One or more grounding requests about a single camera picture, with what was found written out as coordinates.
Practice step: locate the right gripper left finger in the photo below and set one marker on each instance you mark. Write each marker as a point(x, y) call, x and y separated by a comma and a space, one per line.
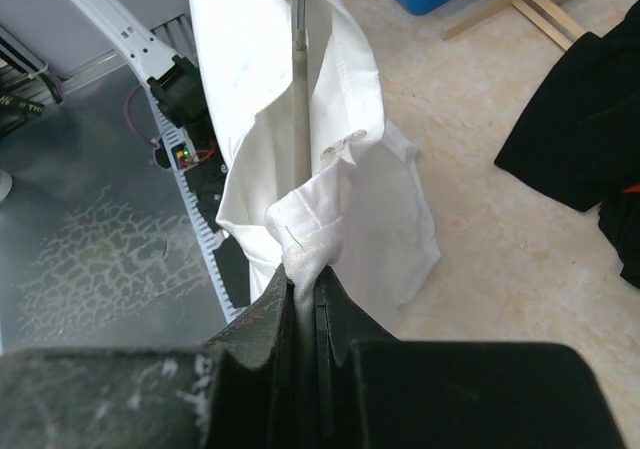
point(234, 391)

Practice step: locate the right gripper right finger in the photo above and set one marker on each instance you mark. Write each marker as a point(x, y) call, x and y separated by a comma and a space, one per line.
point(376, 391)

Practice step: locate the white t shirt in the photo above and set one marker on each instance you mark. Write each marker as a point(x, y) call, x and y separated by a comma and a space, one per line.
point(346, 193)

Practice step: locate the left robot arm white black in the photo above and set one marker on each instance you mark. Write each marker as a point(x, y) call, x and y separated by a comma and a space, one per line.
point(172, 79)

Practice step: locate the black printed hanging shirt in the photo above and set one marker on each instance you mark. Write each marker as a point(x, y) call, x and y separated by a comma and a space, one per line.
point(577, 140)

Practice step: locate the orange hanging shirt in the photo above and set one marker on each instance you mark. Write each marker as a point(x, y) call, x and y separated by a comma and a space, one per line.
point(633, 190)

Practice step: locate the wooden clothes rack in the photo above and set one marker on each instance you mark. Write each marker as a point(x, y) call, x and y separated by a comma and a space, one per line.
point(546, 15)

